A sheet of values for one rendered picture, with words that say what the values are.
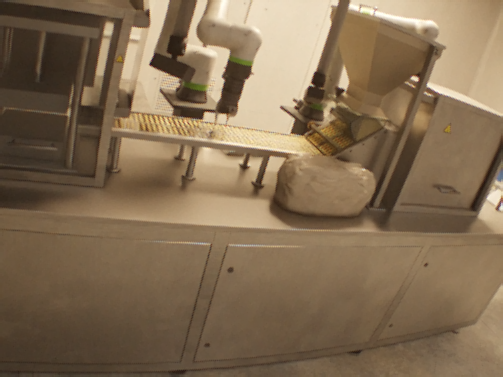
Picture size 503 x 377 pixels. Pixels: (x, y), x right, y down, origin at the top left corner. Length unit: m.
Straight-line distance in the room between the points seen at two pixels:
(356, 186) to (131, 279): 0.83
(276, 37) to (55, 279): 3.29
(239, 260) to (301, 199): 0.30
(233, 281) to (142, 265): 0.32
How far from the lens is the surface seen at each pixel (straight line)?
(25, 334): 1.52
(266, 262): 1.43
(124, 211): 1.23
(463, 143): 2.00
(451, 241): 1.98
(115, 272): 1.31
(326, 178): 1.45
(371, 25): 1.54
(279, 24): 4.10
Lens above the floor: 1.44
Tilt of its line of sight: 23 degrees down
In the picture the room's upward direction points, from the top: 18 degrees clockwise
